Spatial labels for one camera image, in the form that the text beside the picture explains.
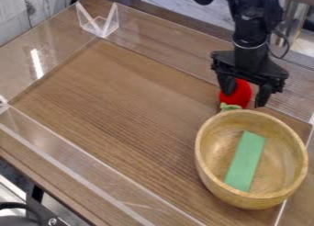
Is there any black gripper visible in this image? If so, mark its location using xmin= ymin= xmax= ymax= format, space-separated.
xmin=212 ymin=51 xmax=290 ymax=107

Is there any red plush strawberry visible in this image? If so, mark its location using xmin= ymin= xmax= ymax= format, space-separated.
xmin=218 ymin=79 xmax=253 ymax=111

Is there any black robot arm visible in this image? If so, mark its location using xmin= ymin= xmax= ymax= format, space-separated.
xmin=194 ymin=0 xmax=290 ymax=107

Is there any wooden bowl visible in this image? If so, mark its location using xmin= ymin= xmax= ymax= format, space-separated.
xmin=196 ymin=109 xmax=309 ymax=209

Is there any green rectangular block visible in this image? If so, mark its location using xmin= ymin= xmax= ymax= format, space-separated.
xmin=225 ymin=131 xmax=266 ymax=192

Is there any metal table leg background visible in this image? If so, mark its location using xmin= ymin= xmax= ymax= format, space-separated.
xmin=284 ymin=0 xmax=309 ymax=44

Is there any clear acrylic corner bracket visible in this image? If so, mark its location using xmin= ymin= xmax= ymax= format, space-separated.
xmin=75 ymin=2 xmax=119 ymax=39

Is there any clear acrylic front wall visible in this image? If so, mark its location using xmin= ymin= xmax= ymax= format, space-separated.
xmin=0 ymin=96 xmax=205 ymax=226

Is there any black clamp with cable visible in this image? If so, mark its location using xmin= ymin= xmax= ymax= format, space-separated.
xmin=0 ymin=183 xmax=70 ymax=226

